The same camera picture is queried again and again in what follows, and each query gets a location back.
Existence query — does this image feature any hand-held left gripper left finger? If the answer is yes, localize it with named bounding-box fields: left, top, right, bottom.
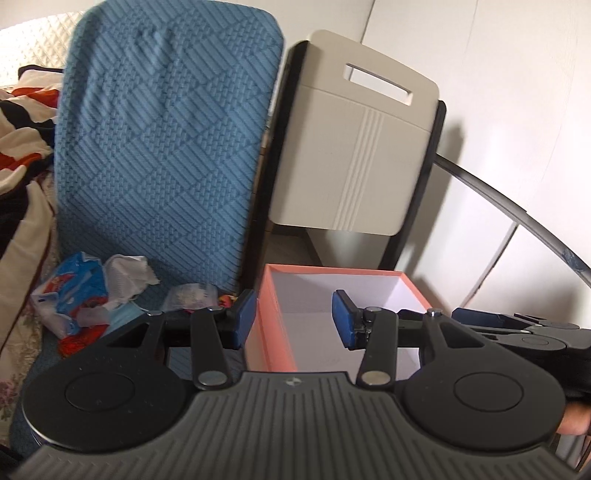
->
left=99, top=289, right=257, bottom=391

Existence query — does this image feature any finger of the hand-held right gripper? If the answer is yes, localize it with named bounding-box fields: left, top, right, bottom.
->
left=451, top=307, right=580, bottom=331
left=480, top=329, right=573, bottom=355

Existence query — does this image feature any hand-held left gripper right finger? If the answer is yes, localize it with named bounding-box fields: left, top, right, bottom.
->
left=332, top=289, right=497, bottom=388

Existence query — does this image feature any pink cardboard box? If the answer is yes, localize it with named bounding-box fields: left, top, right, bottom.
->
left=244, top=264, right=444, bottom=384

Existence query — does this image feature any clear plastic packet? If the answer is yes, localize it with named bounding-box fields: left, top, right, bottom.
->
left=161, top=283, right=219, bottom=313

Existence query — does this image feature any blue face mask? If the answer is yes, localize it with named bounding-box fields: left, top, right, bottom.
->
left=76, top=300, right=147, bottom=329

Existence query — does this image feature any white tissue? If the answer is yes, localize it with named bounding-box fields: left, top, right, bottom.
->
left=102, top=254, right=161, bottom=311

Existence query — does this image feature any blue tissue packet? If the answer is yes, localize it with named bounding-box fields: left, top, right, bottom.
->
left=31, top=251, right=112, bottom=358

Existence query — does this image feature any person's right hand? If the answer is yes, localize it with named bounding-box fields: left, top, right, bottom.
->
left=556, top=401, right=591, bottom=435

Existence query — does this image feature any black curved bar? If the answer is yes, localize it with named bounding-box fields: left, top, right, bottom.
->
left=434, top=154, right=591, bottom=285

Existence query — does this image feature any blue quilted chair cushion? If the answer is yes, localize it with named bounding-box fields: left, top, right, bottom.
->
left=9, top=0, right=284, bottom=462

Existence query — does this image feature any floral bed sheet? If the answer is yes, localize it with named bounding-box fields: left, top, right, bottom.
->
left=0, top=168, right=63, bottom=428

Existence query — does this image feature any printed blanket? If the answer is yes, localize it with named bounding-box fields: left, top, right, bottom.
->
left=0, top=65, right=64, bottom=259

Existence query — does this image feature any white quilted headboard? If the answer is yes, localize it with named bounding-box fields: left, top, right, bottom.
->
left=0, top=9, right=88, bottom=87

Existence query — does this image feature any white folding chair black frame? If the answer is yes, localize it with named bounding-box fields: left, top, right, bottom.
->
left=245, top=30, right=448, bottom=289

